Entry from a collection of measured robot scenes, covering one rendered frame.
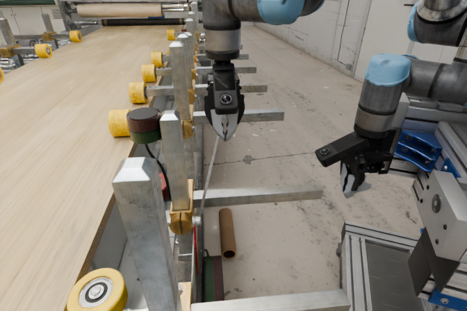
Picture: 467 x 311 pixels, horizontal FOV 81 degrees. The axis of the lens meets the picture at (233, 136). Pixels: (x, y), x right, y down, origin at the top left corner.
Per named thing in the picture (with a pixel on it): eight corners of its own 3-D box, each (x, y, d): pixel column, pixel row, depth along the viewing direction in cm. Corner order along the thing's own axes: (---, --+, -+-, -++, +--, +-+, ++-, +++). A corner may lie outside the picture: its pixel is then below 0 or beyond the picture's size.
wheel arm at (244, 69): (255, 71, 131) (255, 64, 129) (256, 73, 128) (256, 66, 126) (149, 74, 127) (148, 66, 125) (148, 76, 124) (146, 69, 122)
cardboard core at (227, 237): (231, 207, 169) (236, 248, 143) (231, 216, 173) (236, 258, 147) (218, 208, 169) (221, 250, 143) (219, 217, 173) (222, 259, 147)
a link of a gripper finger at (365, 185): (369, 203, 69) (379, 175, 65) (347, 205, 69) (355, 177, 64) (363, 195, 72) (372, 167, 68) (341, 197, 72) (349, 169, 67)
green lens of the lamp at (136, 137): (165, 128, 55) (163, 118, 54) (160, 143, 50) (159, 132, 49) (134, 129, 55) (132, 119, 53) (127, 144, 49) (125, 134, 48)
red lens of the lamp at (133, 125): (163, 116, 54) (162, 106, 53) (159, 131, 49) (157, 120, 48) (132, 118, 53) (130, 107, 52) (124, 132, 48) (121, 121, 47)
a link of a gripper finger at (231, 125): (235, 130, 70) (235, 97, 66) (238, 142, 65) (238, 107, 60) (224, 131, 70) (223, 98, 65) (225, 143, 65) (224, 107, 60)
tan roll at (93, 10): (212, 15, 287) (212, 2, 281) (213, 17, 277) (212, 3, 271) (72, 17, 275) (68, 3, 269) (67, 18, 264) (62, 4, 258)
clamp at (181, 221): (194, 193, 72) (193, 178, 70) (193, 234, 61) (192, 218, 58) (173, 194, 72) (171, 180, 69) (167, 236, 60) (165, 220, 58)
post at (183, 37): (197, 150, 116) (188, 32, 92) (197, 155, 113) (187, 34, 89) (189, 151, 116) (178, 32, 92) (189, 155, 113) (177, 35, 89)
